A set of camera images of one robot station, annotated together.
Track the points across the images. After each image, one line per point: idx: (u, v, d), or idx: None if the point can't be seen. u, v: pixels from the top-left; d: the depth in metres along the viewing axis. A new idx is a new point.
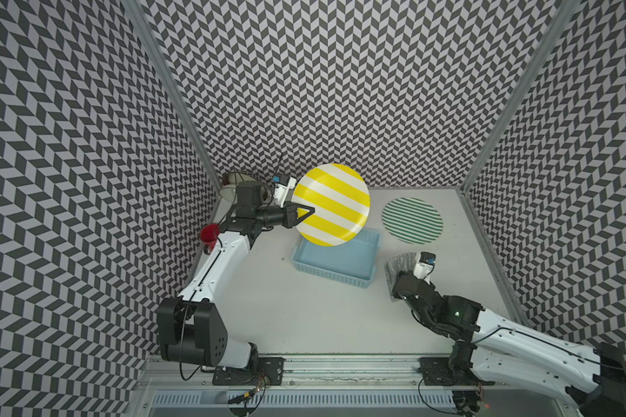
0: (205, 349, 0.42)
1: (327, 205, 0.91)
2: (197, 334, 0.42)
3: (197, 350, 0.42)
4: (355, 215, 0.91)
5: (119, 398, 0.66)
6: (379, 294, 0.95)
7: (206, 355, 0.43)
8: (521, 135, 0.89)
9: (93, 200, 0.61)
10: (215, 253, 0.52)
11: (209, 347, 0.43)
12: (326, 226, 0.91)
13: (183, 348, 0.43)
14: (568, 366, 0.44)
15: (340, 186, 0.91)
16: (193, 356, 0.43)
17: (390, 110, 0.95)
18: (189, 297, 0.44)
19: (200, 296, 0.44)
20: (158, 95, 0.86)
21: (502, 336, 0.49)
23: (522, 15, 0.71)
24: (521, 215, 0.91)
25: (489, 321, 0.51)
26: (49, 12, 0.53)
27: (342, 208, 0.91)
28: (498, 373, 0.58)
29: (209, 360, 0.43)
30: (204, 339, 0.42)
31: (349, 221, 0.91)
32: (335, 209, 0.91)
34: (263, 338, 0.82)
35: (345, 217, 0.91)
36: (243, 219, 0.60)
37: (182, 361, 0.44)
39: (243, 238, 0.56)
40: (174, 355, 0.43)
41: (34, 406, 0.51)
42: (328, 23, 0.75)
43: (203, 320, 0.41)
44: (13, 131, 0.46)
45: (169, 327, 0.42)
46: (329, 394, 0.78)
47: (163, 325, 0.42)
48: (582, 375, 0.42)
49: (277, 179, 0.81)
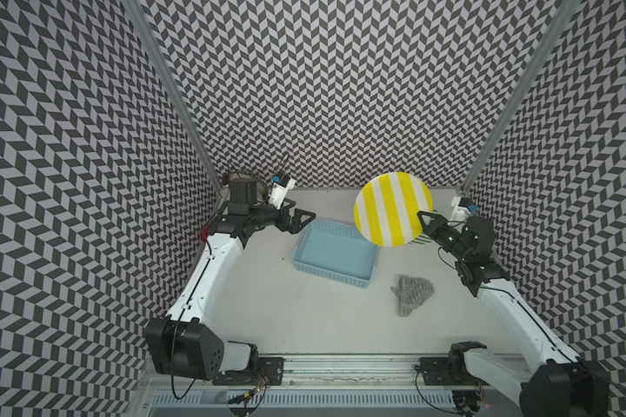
0: (199, 366, 0.41)
1: (389, 204, 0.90)
2: (189, 353, 0.40)
3: (191, 367, 0.41)
4: (397, 234, 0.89)
5: (119, 398, 0.66)
6: (379, 294, 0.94)
7: (201, 371, 0.41)
8: (521, 135, 0.89)
9: (93, 200, 0.61)
10: (204, 260, 0.48)
11: (203, 363, 0.42)
12: (369, 216, 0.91)
13: (178, 364, 0.42)
14: (535, 342, 0.44)
15: (412, 206, 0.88)
16: (188, 370, 0.42)
17: (390, 110, 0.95)
18: (177, 315, 0.41)
19: (189, 314, 0.42)
20: (158, 95, 0.86)
21: (502, 297, 0.52)
23: (522, 15, 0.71)
24: (521, 215, 0.91)
25: (502, 283, 0.54)
26: (49, 12, 0.53)
27: (396, 219, 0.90)
28: (482, 363, 0.59)
29: (204, 375, 0.42)
30: (197, 357, 0.40)
31: (386, 234, 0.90)
32: (389, 214, 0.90)
34: (263, 338, 0.82)
35: (389, 224, 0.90)
36: (236, 215, 0.55)
37: (176, 373, 0.42)
39: (234, 241, 0.51)
40: (169, 368, 0.42)
41: (34, 406, 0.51)
42: (328, 23, 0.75)
43: (194, 341, 0.39)
44: (13, 131, 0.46)
45: (158, 347, 0.40)
46: (330, 394, 0.78)
47: (153, 345, 0.40)
48: (540, 353, 0.43)
49: (276, 180, 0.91)
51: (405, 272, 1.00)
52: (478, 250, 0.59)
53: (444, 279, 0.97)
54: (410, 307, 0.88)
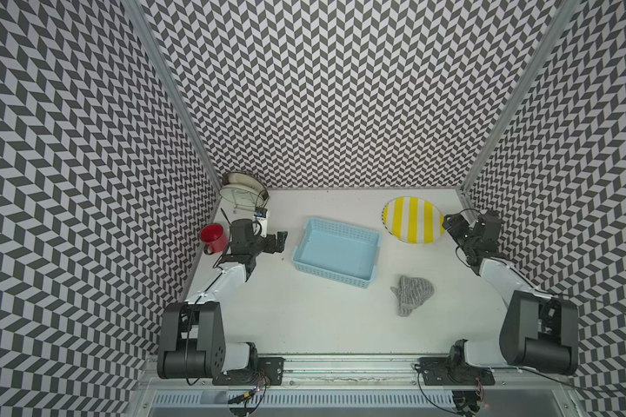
0: (205, 352, 0.43)
1: (413, 214, 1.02)
2: (202, 334, 0.43)
3: (196, 358, 0.43)
4: (413, 233, 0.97)
5: (119, 398, 0.66)
6: (379, 294, 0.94)
7: (206, 361, 0.42)
8: (521, 135, 0.89)
9: (93, 200, 0.61)
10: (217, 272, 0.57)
11: (210, 349, 0.43)
12: (395, 213, 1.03)
13: (183, 359, 0.43)
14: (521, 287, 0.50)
15: (429, 214, 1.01)
16: (191, 369, 0.42)
17: (390, 110, 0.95)
18: (194, 301, 0.47)
19: (204, 301, 0.47)
20: (158, 95, 0.86)
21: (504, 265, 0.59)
23: (522, 15, 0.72)
24: (521, 214, 0.91)
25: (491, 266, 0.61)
26: (49, 12, 0.53)
27: (414, 223, 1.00)
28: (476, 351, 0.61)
29: (208, 370, 0.42)
30: (207, 340, 0.43)
31: (405, 229, 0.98)
32: (412, 219, 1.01)
34: (263, 338, 0.82)
35: (409, 226, 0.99)
36: (240, 253, 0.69)
37: (180, 374, 0.42)
39: (242, 265, 0.62)
40: (171, 367, 0.42)
41: (34, 406, 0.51)
42: (328, 23, 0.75)
43: (208, 319, 0.44)
44: (12, 131, 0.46)
45: (172, 328, 0.43)
46: (329, 394, 0.78)
47: (168, 327, 0.43)
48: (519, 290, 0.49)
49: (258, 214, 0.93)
51: (405, 272, 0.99)
52: (485, 237, 0.69)
53: (445, 281, 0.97)
54: (410, 308, 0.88)
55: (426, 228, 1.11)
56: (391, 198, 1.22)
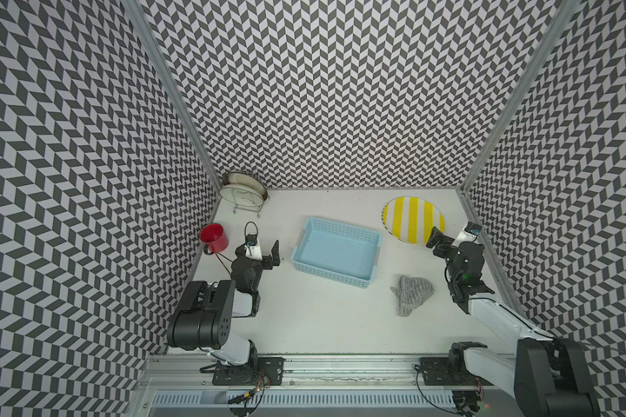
0: (216, 315, 0.47)
1: (412, 214, 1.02)
2: (216, 301, 0.49)
3: (204, 327, 0.45)
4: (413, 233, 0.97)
5: (119, 398, 0.66)
6: (379, 294, 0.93)
7: (213, 325, 0.45)
8: (521, 135, 0.89)
9: (93, 200, 0.61)
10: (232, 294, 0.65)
11: (221, 314, 0.47)
12: (396, 213, 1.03)
13: (192, 323, 0.46)
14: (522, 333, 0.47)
15: (429, 214, 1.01)
16: (198, 337, 0.45)
17: (390, 110, 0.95)
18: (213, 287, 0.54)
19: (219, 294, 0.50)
20: (158, 95, 0.86)
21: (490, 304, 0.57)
23: (522, 15, 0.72)
24: (521, 215, 0.91)
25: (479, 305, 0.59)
26: (49, 12, 0.53)
27: (414, 223, 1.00)
28: (478, 358, 0.60)
29: (213, 335, 0.45)
30: (219, 304, 0.48)
31: (405, 229, 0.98)
32: (412, 220, 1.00)
34: (263, 338, 0.82)
35: (409, 226, 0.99)
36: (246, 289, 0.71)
37: (186, 340, 0.45)
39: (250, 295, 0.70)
40: (180, 332, 0.45)
41: (34, 406, 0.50)
42: (328, 23, 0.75)
43: (224, 288, 0.51)
44: (12, 131, 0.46)
45: (190, 294, 0.50)
46: (329, 394, 0.78)
47: (187, 295, 0.50)
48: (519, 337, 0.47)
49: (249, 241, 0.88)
51: (405, 272, 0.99)
52: (469, 273, 0.65)
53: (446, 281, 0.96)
54: (410, 308, 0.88)
55: (426, 228, 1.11)
56: (391, 198, 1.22)
